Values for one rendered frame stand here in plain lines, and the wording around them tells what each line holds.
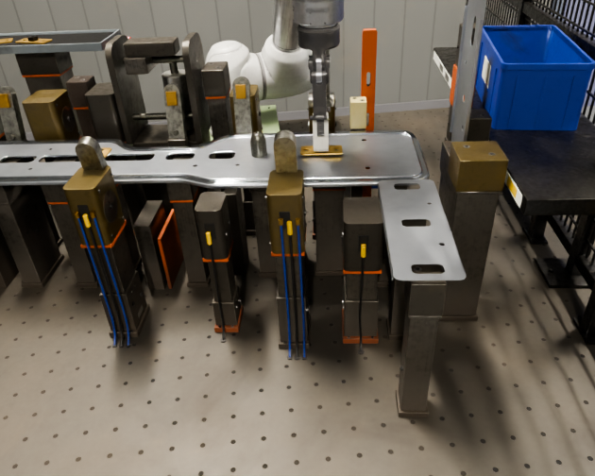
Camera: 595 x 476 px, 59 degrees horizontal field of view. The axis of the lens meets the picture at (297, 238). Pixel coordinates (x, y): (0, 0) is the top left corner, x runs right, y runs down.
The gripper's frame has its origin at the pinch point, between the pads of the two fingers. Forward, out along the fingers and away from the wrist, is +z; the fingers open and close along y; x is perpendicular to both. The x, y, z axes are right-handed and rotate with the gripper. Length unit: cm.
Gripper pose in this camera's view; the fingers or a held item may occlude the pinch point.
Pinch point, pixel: (320, 131)
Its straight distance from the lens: 106.5
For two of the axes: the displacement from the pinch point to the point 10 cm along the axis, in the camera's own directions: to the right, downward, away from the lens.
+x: 10.0, -0.1, -0.7
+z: 0.5, 8.3, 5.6
